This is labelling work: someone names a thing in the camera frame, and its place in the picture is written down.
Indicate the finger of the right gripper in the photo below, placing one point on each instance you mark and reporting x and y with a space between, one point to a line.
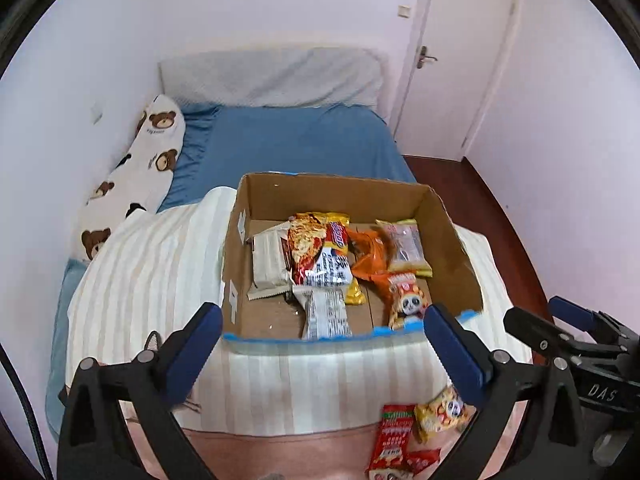
545 338
597 324

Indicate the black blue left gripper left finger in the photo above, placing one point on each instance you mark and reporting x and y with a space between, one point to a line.
95 442

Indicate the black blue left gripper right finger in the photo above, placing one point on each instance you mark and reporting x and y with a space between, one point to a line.
548 443

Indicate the yellow panda snack packet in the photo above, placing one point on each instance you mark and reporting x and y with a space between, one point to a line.
446 411

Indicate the red spicy strip packet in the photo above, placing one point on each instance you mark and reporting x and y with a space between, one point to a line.
389 455

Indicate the grey white snack packet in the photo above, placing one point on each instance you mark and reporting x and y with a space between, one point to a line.
325 312

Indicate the small red triangular packet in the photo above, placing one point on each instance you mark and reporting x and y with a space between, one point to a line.
420 460

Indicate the orange panda biscuit packet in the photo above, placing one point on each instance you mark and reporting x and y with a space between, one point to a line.
405 299

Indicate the pink cake packet yellow edge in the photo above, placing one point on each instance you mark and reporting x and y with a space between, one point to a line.
404 248

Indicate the striped cream blanket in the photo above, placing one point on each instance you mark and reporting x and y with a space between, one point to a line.
305 393

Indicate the orange snack packet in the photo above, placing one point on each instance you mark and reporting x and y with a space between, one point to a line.
371 257

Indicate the cardboard box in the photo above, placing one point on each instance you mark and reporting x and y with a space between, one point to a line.
271 326

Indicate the korean noodle packet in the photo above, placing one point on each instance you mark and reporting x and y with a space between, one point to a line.
318 246

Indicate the white wafer packet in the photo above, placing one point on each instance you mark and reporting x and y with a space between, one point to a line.
271 263

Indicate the bear pattern long pillow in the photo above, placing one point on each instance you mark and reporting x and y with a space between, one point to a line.
140 180

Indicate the blue bed sheet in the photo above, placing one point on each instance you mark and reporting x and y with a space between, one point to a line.
300 145

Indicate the white door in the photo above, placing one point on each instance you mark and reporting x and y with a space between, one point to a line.
455 70

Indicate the grey pillow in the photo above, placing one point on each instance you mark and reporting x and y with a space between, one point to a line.
292 76

